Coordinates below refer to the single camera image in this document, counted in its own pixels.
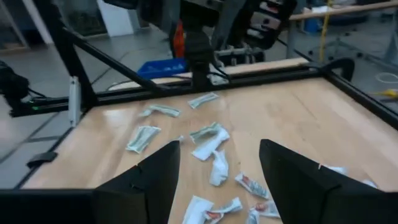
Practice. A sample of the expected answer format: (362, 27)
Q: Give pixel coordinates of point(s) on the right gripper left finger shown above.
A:
(158, 177)

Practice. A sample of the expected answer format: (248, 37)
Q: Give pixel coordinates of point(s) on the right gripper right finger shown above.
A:
(289, 180)

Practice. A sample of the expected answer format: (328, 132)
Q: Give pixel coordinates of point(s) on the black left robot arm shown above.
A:
(199, 53)

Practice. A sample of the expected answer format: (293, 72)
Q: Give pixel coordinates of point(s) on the plain white gauze packet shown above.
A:
(211, 145)
(196, 211)
(219, 168)

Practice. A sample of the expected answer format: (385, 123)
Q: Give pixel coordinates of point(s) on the blue plastic crate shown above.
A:
(161, 68)

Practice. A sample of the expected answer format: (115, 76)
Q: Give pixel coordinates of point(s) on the black table clamp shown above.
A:
(42, 159)

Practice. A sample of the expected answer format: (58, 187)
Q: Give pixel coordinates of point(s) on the orange object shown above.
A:
(178, 39)

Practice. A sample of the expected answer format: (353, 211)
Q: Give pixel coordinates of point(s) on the office chair base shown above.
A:
(337, 40)

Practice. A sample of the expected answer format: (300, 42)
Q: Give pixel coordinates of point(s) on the blue bucket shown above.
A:
(312, 25)

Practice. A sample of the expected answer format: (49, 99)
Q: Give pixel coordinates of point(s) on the black device green light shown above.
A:
(14, 87)

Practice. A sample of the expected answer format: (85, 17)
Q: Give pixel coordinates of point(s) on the wooden work table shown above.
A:
(357, 7)

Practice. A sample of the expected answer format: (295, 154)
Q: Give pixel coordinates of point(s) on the white strip on frame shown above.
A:
(74, 101)

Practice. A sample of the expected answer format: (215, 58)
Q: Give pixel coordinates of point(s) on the black corner bracket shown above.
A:
(339, 67)

